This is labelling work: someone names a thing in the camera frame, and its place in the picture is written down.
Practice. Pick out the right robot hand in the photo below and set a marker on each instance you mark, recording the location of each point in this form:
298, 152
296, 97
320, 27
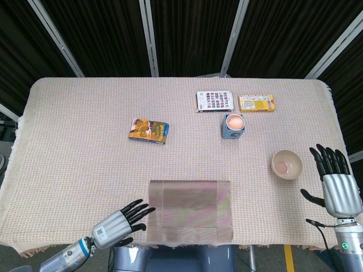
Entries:
340, 195

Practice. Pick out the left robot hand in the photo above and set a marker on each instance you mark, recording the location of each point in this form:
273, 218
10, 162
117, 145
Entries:
113, 229

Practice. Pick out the light brown bowl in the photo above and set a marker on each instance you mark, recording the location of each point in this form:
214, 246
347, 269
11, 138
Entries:
287, 167

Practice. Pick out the brown woven placemat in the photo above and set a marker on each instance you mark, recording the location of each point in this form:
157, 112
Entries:
190, 209

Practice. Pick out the orange and blue snack box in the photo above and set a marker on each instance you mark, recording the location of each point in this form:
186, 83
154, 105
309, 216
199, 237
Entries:
149, 131

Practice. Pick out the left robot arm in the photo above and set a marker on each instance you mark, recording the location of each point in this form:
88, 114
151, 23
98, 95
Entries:
65, 256

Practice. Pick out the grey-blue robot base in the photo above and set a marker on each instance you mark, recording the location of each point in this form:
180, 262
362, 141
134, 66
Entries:
170, 260

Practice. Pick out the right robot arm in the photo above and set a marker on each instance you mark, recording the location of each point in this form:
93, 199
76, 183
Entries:
348, 249

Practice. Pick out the yellow flat box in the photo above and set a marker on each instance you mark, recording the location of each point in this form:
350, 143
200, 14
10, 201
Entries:
256, 103

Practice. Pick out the beige woven tablecloth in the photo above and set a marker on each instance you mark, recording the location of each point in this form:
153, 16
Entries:
85, 170

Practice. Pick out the dark brown curtain panel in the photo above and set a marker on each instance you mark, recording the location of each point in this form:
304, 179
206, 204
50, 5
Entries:
102, 37
351, 85
17, 56
190, 37
283, 34

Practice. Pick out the blue cube egg holder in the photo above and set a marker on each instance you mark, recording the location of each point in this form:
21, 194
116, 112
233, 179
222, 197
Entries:
231, 134

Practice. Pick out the peach round ball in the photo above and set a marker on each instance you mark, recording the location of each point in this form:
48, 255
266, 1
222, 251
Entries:
235, 122

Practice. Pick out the white box with colour swatches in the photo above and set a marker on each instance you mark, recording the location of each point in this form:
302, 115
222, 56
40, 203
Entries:
215, 100

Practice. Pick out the silver partition post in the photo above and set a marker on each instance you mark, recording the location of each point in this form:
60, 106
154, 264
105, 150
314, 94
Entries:
234, 39
56, 39
356, 158
149, 39
334, 42
8, 111

